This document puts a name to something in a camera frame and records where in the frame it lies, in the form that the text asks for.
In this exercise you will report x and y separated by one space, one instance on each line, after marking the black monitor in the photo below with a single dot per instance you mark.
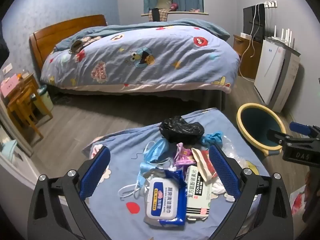
250 22

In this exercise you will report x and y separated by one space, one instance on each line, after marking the clear plastic bag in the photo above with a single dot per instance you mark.
233 152

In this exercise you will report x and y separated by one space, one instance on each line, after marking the white router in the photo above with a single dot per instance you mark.
282 36

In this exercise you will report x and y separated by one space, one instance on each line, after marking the blue face mask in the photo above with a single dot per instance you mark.
147 172
158 150

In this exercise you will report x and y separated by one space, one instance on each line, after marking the white green medicine box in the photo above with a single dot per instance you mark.
198 195

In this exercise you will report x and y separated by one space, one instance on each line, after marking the beige red packet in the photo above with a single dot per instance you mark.
201 163

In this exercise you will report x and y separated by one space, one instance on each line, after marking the printed blue pillow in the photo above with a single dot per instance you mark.
117 155

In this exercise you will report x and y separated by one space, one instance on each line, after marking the white tissue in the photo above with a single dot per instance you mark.
218 187

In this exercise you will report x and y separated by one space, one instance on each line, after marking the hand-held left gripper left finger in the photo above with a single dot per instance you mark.
96 172

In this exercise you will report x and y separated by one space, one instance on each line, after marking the window sill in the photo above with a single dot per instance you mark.
185 13

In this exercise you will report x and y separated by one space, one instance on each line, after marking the checked bag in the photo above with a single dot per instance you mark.
163 15

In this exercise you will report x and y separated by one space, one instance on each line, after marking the black plastic bag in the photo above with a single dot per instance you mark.
181 130

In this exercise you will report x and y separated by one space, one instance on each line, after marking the white wall switch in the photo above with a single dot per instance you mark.
7 69

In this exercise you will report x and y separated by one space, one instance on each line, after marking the pink purple wrapper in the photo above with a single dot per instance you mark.
182 156

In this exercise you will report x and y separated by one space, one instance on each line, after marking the wooden cabinet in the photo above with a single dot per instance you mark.
247 60

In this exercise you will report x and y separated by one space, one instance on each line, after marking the pink book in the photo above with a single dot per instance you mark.
8 86

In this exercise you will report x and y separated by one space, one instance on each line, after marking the strawberry printed box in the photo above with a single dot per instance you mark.
300 201

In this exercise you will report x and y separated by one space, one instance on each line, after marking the pink plush toy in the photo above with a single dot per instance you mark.
174 6

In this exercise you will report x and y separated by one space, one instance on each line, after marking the dark brown object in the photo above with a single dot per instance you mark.
75 46

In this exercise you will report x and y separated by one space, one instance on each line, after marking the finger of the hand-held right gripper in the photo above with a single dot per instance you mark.
275 134
300 128

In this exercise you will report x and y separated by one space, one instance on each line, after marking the white air purifier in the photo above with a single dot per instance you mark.
270 75

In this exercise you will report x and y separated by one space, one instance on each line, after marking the blue paper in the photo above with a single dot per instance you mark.
211 138

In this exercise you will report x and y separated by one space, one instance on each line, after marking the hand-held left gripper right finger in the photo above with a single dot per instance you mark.
223 172

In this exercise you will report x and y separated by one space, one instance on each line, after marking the wooden stool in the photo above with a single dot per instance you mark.
22 105

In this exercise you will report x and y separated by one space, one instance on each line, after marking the white wall hooks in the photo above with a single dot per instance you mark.
270 3

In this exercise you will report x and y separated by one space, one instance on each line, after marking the blue bin yellow rim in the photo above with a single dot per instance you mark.
260 127

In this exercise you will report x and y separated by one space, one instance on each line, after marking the wooden bed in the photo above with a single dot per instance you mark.
62 35

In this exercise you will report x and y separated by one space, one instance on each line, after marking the blue white wet wipes packet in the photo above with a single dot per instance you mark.
163 200

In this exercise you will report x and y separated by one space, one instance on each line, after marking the olive cushion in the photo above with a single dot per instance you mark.
164 2

